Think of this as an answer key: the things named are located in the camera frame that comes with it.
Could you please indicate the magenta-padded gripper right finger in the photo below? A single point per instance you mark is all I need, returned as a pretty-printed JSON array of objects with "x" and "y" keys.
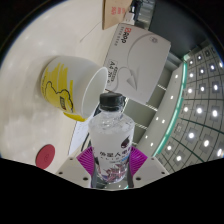
[{"x": 138, "y": 160}]

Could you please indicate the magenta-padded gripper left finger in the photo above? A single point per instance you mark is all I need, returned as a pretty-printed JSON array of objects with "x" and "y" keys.
[{"x": 87, "y": 160}]

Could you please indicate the clear water bottle black cap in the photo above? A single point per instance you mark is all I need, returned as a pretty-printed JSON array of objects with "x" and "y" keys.
[{"x": 111, "y": 140}]

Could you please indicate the flat round red coaster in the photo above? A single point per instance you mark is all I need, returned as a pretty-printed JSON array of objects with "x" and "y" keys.
[{"x": 45, "y": 156}]

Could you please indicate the ceiling lights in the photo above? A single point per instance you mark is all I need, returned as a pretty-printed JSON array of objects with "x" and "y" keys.
[{"x": 199, "y": 110}]

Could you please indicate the white mug yellow print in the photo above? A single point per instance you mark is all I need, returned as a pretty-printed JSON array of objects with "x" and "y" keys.
[{"x": 63, "y": 83}]

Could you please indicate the white copy paper box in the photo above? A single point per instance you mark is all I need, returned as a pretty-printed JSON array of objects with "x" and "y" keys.
[{"x": 140, "y": 63}]

